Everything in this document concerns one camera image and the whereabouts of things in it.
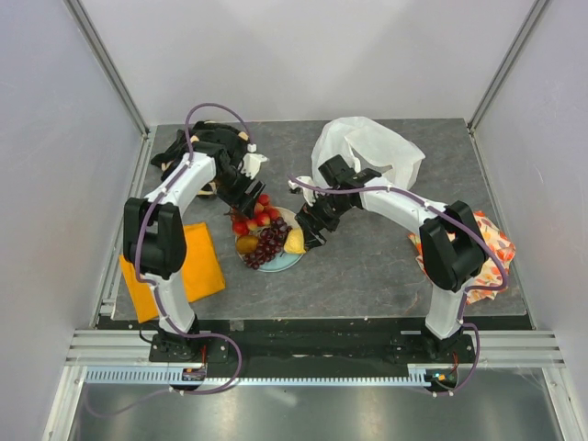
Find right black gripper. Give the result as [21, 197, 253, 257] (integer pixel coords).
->
[295, 189, 352, 252]

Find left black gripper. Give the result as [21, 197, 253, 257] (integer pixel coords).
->
[212, 164, 266, 221]

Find yellow fake lemon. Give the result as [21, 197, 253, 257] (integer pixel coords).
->
[284, 228, 306, 254]

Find red fake cherry bunch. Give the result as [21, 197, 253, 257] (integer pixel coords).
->
[227, 194, 281, 237]

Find dark red fake grapes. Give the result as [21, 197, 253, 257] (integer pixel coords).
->
[238, 217, 291, 272]

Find brown fake kiwi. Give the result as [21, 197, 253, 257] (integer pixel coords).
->
[235, 234, 259, 254]

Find white plastic bag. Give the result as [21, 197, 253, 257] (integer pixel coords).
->
[311, 117, 425, 190]

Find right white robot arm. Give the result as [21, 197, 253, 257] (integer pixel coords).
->
[288, 155, 489, 362]

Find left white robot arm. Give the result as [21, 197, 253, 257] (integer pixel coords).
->
[123, 141, 268, 361]

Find grey stone mat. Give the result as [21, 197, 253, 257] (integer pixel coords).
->
[112, 118, 537, 330]

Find cream and blue plate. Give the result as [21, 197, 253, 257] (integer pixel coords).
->
[232, 206, 302, 273]

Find black patterned cloth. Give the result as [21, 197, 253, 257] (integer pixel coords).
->
[150, 120, 249, 195]

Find orange folded cloth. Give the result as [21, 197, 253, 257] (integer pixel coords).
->
[119, 223, 226, 323]

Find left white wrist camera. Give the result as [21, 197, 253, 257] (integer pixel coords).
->
[241, 143, 268, 179]

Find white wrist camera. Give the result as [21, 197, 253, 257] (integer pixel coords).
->
[241, 143, 268, 179]
[288, 175, 319, 206]

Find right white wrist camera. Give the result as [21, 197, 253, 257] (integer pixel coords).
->
[288, 175, 319, 206]

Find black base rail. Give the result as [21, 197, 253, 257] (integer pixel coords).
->
[140, 317, 475, 371]

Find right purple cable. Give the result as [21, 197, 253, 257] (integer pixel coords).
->
[287, 173, 511, 399]

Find purple cable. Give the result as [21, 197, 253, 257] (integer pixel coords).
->
[287, 173, 511, 399]
[84, 102, 254, 418]

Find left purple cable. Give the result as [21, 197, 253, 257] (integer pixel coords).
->
[84, 102, 254, 418]

